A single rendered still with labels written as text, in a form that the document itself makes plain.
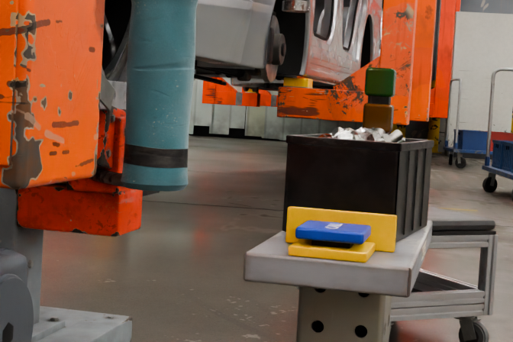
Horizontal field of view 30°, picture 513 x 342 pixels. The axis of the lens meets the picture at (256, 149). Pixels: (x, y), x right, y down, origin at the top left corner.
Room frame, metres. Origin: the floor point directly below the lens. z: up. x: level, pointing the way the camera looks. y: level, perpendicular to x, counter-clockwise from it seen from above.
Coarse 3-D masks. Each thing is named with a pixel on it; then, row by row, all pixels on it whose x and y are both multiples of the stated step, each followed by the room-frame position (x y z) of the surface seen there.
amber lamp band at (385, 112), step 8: (368, 104) 1.34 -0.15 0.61; (376, 104) 1.33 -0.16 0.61; (384, 104) 1.33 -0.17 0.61; (368, 112) 1.33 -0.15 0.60; (376, 112) 1.33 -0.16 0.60; (384, 112) 1.33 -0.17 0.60; (392, 112) 1.35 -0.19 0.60; (368, 120) 1.33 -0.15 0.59; (376, 120) 1.33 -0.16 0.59; (384, 120) 1.33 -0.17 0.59; (392, 120) 1.35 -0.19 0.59; (384, 128) 1.33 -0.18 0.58
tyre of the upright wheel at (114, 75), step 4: (124, 48) 1.61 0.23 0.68; (124, 52) 1.61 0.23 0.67; (124, 56) 1.61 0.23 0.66; (120, 60) 1.59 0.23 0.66; (124, 60) 1.60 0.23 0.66; (120, 64) 1.59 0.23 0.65; (124, 64) 1.61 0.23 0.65; (116, 68) 1.58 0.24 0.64; (120, 68) 1.59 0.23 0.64; (112, 72) 1.57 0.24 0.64; (116, 72) 1.57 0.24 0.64; (120, 72) 1.59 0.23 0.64; (108, 76) 1.55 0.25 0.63; (112, 76) 1.56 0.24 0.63; (116, 76) 1.57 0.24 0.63; (112, 80) 1.56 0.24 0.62; (116, 80) 1.58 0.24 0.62
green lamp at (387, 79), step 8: (368, 72) 1.34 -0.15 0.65; (376, 72) 1.33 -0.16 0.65; (384, 72) 1.33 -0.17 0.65; (392, 72) 1.33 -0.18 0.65; (368, 80) 1.34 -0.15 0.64; (376, 80) 1.33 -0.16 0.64; (384, 80) 1.33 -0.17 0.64; (392, 80) 1.33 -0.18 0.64; (368, 88) 1.34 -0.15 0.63; (376, 88) 1.33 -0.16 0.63; (384, 88) 1.33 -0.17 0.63; (392, 88) 1.33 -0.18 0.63; (384, 96) 1.33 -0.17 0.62; (392, 96) 1.35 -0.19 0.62
